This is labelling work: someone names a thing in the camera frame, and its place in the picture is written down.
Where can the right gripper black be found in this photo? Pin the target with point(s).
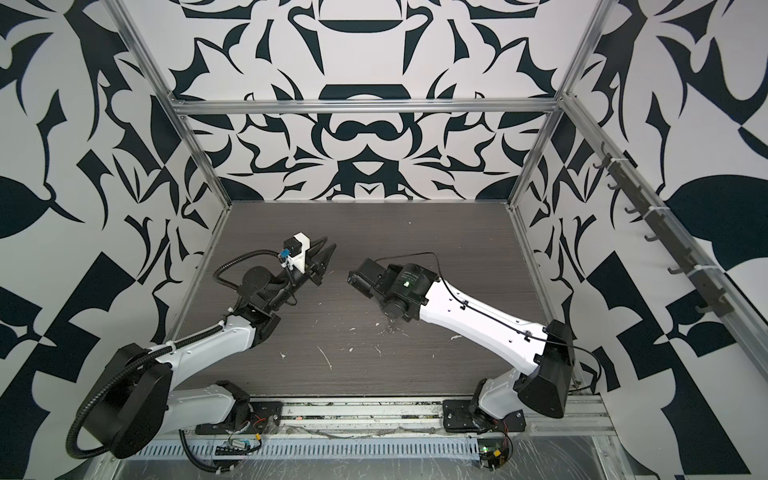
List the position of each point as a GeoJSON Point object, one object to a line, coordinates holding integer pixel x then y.
{"type": "Point", "coordinates": [389, 267]}

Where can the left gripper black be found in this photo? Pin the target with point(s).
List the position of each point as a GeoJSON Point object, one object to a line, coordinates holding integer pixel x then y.
{"type": "Point", "coordinates": [306, 269]}

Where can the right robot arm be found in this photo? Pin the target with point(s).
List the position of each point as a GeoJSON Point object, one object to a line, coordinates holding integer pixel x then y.
{"type": "Point", "coordinates": [541, 357]}

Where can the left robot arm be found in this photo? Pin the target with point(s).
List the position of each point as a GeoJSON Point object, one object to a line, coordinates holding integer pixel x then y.
{"type": "Point", "coordinates": [139, 394]}

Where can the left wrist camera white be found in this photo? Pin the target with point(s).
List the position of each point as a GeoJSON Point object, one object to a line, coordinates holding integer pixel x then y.
{"type": "Point", "coordinates": [294, 251]}

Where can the horizontal aluminium frame bar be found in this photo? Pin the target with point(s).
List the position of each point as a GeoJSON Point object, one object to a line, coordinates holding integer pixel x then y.
{"type": "Point", "coordinates": [363, 106]}

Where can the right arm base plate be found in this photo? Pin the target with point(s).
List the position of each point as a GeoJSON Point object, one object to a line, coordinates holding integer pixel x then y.
{"type": "Point", "coordinates": [463, 416]}

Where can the white slotted cable duct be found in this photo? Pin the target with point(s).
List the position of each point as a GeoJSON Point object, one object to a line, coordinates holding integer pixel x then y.
{"type": "Point", "coordinates": [461, 448]}

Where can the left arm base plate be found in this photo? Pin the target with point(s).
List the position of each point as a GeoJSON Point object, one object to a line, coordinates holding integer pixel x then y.
{"type": "Point", "coordinates": [260, 417]}

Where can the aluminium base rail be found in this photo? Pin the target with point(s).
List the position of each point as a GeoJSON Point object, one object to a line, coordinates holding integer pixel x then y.
{"type": "Point", "coordinates": [411, 416]}

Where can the left circuit board with wires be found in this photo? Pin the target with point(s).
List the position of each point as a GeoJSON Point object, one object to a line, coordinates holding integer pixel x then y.
{"type": "Point", "coordinates": [239, 447]}

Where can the circuit board with wires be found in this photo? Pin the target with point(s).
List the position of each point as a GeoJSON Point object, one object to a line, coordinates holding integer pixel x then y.
{"type": "Point", "coordinates": [494, 452]}
{"type": "Point", "coordinates": [239, 447]}

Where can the right circuit board with wires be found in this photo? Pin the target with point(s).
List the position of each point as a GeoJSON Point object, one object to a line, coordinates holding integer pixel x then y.
{"type": "Point", "coordinates": [494, 452]}

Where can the wall hook rail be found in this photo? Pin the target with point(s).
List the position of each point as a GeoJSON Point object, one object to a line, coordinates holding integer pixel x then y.
{"type": "Point", "coordinates": [662, 254]}

